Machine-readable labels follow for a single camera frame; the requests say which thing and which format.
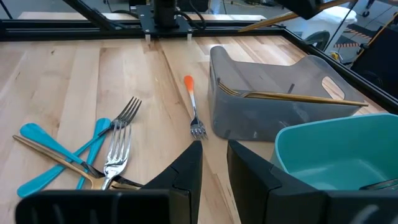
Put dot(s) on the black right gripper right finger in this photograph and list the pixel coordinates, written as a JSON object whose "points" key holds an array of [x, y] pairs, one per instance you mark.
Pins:
{"points": [[255, 193]]}

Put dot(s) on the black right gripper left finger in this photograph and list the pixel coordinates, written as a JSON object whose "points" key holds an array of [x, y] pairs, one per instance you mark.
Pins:
{"points": [[186, 186]]}

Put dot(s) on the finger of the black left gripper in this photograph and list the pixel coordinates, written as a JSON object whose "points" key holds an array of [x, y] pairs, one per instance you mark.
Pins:
{"points": [[303, 9]]}

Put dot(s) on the grey translucent plastic bin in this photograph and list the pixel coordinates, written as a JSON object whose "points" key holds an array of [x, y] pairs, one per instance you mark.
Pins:
{"points": [[248, 121]]}

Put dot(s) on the teal plastic bin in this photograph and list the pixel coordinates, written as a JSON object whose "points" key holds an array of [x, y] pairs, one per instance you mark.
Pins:
{"points": [[342, 149]]}

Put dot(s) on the cutlery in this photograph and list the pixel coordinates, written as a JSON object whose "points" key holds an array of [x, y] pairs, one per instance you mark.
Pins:
{"points": [[43, 138]]}

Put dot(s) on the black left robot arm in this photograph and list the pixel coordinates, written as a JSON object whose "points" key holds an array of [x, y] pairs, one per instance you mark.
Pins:
{"points": [[164, 14]]}

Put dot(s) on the white round column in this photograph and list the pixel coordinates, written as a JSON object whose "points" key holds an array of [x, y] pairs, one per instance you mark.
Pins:
{"points": [[335, 21]]}

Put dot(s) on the hazard striped black mat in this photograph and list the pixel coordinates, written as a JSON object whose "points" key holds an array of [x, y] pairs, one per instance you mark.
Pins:
{"points": [[357, 34]]}

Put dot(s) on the black cart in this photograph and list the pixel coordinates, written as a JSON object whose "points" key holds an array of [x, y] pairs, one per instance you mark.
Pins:
{"points": [[382, 56]]}

